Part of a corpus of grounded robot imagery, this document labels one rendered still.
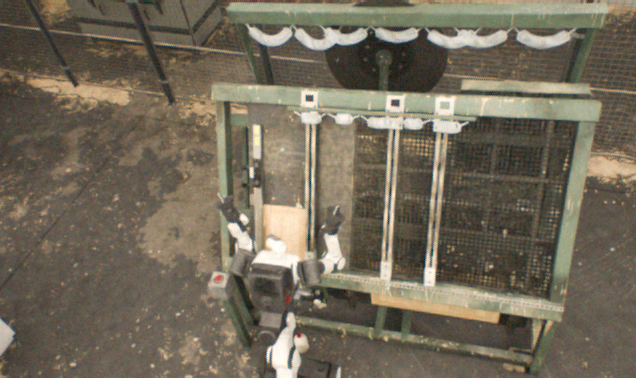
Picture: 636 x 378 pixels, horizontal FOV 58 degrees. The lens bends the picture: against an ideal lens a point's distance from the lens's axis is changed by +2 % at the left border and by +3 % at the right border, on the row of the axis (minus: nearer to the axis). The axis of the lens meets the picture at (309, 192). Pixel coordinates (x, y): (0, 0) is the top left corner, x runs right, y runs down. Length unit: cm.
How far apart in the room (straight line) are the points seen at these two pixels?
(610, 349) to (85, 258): 441
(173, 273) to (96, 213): 122
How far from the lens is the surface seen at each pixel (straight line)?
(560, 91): 361
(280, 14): 369
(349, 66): 386
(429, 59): 375
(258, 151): 362
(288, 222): 372
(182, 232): 544
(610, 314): 486
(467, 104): 325
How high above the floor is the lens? 400
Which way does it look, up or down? 47 degrees down
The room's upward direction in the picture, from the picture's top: 11 degrees counter-clockwise
